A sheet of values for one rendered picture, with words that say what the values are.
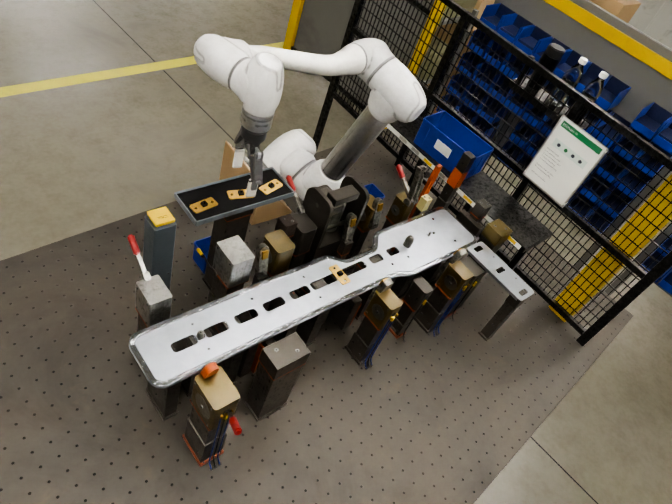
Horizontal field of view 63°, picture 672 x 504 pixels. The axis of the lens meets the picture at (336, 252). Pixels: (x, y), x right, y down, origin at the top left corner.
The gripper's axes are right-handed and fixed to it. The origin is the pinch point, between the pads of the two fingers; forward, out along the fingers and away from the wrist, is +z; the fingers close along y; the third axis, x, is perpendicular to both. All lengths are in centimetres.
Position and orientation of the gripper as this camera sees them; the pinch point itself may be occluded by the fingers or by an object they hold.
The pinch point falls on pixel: (244, 178)
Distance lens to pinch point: 174.5
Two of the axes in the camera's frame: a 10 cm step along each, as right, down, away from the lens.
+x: 8.7, -1.3, 4.7
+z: -2.8, 6.6, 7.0
